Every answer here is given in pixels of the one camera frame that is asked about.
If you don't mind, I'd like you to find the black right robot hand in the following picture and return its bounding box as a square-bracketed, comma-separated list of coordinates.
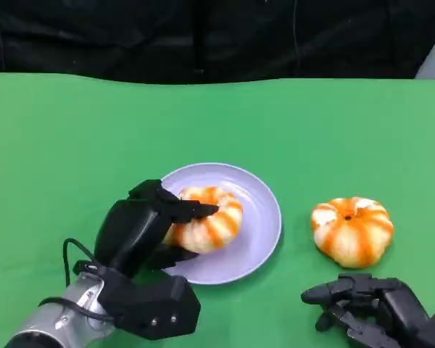
[300, 273, 432, 348]

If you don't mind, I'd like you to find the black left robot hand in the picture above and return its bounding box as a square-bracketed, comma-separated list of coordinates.
[93, 178, 220, 279]

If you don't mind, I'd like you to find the orange and white bread roll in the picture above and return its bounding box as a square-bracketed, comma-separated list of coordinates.
[162, 186, 244, 254]
[310, 196, 395, 270]

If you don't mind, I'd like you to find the lilac plate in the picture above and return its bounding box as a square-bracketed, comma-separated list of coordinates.
[158, 162, 282, 286]

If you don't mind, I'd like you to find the green table cloth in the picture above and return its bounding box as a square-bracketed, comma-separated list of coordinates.
[0, 71, 435, 348]

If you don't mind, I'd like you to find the black backdrop cloth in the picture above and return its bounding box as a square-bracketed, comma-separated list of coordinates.
[0, 0, 435, 85]

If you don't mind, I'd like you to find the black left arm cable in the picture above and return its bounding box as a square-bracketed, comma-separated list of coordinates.
[38, 237, 114, 324]

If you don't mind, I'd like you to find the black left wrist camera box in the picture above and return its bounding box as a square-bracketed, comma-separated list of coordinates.
[96, 266, 202, 341]

